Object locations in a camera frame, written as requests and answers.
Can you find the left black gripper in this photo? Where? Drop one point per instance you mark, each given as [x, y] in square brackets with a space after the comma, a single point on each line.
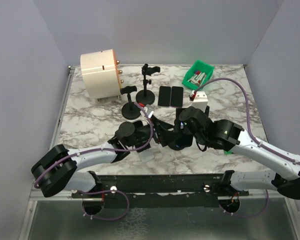
[161, 132]

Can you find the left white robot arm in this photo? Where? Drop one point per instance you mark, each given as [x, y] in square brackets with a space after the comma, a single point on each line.
[59, 169]

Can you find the green capped marker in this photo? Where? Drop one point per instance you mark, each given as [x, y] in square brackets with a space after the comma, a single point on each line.
[227, 152]

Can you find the purple edged black phone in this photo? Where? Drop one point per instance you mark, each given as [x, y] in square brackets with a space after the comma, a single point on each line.
[176, 98]

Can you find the silver edged black phone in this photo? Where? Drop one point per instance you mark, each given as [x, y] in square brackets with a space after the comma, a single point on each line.
[164, 96]

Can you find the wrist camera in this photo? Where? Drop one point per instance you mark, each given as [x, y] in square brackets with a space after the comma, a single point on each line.
[199, 100]
[148, 111]

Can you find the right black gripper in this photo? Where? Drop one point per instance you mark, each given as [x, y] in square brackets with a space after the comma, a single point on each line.
[177, 122]

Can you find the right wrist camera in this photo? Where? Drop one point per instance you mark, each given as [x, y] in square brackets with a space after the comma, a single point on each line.
[199, 100]

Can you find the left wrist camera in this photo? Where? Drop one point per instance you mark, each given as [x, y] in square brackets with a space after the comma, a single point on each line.
[148, 111]

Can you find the cream cylindrical box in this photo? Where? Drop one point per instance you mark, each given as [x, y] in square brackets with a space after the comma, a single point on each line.
[100, 74]

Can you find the black mounting rail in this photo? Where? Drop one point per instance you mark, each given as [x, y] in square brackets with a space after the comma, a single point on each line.
[161, 191]

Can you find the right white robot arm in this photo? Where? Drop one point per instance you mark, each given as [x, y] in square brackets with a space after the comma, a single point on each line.
[283, 168]

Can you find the black phone stand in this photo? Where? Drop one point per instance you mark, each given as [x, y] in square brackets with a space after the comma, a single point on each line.
[146, 96]
[129, 111]

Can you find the silver flat phone stand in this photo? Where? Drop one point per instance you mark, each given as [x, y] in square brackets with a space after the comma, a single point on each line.
[146, 155]

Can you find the green plastic bin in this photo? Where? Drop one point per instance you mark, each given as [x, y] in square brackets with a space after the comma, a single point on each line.
[198, 74]

